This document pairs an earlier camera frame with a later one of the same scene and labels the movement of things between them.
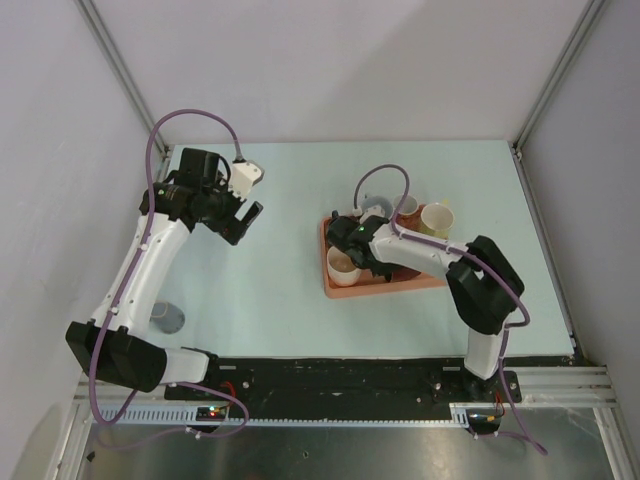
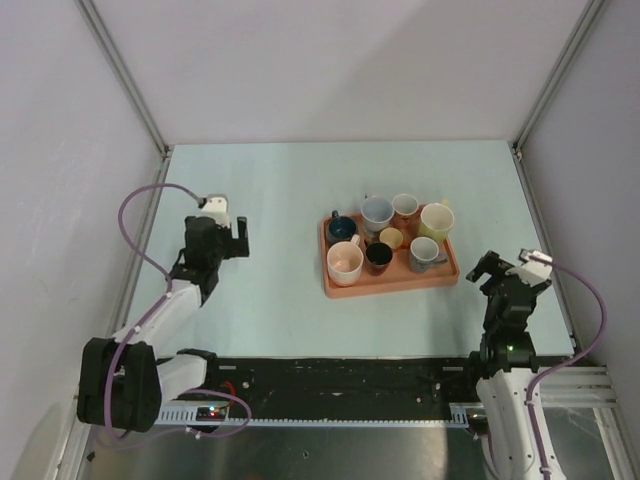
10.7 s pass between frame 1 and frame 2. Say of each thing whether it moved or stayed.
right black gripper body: moved
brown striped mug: moved
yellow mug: stayed
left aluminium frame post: stayed
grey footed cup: stayed
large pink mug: stayed
